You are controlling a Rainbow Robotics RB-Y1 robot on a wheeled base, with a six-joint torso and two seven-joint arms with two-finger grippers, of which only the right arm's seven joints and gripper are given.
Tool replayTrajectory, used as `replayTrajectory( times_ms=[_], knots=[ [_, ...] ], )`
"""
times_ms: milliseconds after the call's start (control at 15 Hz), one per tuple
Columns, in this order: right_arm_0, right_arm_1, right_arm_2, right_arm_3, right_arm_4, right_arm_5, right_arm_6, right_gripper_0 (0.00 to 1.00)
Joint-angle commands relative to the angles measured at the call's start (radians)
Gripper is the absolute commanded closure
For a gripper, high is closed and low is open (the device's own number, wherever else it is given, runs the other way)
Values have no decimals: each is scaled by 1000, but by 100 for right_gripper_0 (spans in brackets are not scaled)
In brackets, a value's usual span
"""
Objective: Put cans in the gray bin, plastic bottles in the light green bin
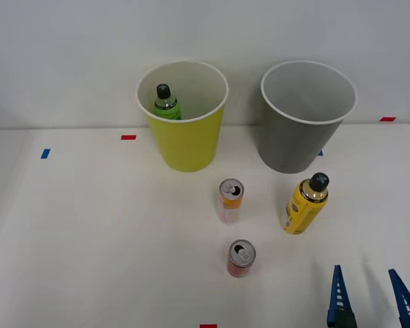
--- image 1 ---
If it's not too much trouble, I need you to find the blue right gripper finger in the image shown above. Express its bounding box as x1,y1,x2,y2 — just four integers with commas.
387,269,410,328
327,264,358,328

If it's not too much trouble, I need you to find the yellow bottle black cap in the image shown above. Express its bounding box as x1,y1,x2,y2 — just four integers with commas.
282,172,330,236

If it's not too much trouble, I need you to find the red drink can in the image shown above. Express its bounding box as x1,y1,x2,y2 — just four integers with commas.
226,239,257,279

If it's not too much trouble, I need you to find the orange drink can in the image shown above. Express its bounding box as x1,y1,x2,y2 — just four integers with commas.
217,178,245,226

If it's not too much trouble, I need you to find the grey plastic bin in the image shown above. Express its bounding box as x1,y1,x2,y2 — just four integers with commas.
260,60,358,174

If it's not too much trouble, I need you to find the yellow-green plastic bin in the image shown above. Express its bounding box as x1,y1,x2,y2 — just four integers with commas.
135,60,230,173

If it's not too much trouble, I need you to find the green bottle black cap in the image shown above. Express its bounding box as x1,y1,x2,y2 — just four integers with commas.
153,83,183,121

